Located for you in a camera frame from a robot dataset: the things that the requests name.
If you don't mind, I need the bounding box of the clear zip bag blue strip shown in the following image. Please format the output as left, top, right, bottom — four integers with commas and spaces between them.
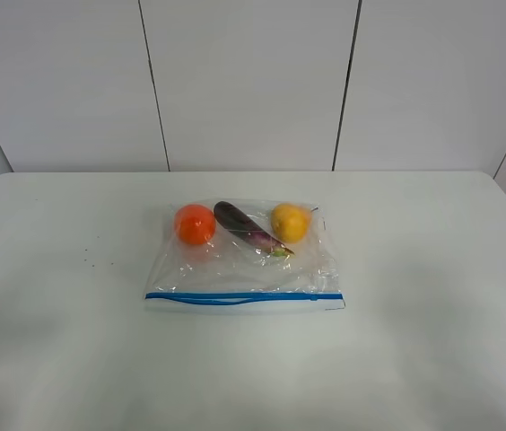
144, 198, 345, 314

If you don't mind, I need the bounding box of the purple eggplant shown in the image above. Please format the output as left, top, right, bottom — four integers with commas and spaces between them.
214, 201, 294, 257

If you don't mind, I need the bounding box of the yellow pear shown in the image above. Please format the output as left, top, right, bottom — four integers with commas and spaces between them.
270, 203, 319, 244

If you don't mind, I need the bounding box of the orange fruit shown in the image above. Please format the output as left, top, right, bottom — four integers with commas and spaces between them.
174, 204, 216, 246

